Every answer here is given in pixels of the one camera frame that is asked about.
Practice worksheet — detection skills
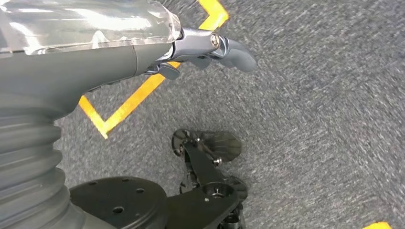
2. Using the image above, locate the yellow floor tape square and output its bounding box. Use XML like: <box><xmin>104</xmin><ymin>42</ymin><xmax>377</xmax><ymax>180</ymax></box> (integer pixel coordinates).
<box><xmin>78</xmin><ymin>0</ymin><xmax>230</xmax><ymax>140</ymax></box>

